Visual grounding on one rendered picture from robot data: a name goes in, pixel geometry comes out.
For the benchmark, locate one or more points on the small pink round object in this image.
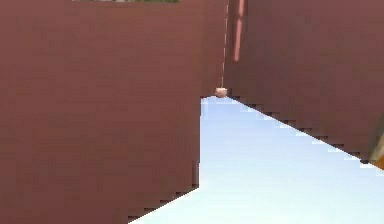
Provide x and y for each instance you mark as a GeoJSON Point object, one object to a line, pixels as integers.
{"type": "Point", "coordinates": [221, 92]}

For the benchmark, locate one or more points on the orange wooden furniture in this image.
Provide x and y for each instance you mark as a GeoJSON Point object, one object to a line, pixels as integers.
{"type": "Point", "coordinates": [379, 150]}

